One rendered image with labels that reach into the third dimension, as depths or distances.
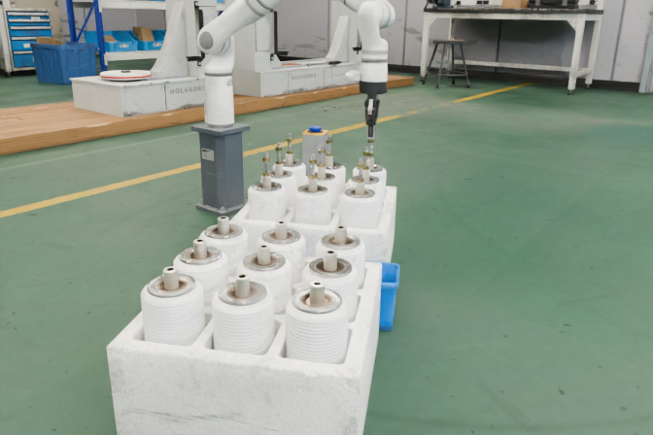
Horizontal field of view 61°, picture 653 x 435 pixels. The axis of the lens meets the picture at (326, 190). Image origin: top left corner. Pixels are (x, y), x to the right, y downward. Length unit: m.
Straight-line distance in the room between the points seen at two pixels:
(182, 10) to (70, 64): 2.23
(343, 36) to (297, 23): 3.05
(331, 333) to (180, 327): 0.24
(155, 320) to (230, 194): 1.08
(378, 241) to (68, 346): 0.71
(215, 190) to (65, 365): 0.89
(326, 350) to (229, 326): 0.15
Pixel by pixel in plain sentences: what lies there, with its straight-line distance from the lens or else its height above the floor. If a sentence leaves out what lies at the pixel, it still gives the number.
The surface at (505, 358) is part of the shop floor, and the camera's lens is 1.24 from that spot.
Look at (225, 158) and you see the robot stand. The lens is 1.89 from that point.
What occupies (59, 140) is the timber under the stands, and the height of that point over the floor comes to 0.03.
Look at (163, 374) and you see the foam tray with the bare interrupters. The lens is 0.91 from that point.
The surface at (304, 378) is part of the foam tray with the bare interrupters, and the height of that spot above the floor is 0.17.
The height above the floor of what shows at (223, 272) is 0.23.
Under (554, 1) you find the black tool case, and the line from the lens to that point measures 5.84.
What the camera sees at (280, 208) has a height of 0.21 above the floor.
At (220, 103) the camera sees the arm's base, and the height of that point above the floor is 0.38.
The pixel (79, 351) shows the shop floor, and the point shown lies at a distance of 1.28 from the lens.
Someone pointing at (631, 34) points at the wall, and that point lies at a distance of 6.27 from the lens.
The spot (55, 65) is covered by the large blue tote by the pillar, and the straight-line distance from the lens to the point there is 5.91.
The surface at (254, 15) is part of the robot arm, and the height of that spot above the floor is 0.66.
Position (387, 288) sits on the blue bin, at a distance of 1.21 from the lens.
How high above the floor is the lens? 0.67
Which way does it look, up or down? 18 degrees down
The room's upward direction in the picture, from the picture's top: 1 degrees clockwise
